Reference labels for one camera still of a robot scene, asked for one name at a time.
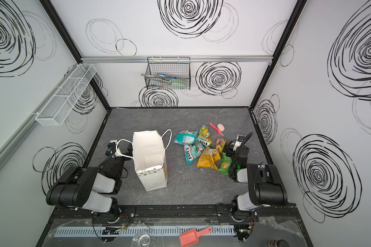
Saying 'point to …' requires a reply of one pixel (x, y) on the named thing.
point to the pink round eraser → (220, 127)
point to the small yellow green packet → (204, 143)
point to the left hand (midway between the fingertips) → (122, 143)
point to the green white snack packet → (192, 152)
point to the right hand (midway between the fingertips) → (235, 143)
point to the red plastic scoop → (191, 237)
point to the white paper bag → (149, 159)
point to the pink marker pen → (216, 129)
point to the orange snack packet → (219, 144)
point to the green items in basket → (175, 83)
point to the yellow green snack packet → (204, 133)
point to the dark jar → (280, 243)
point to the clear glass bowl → (141, 239)
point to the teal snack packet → (187, 137)
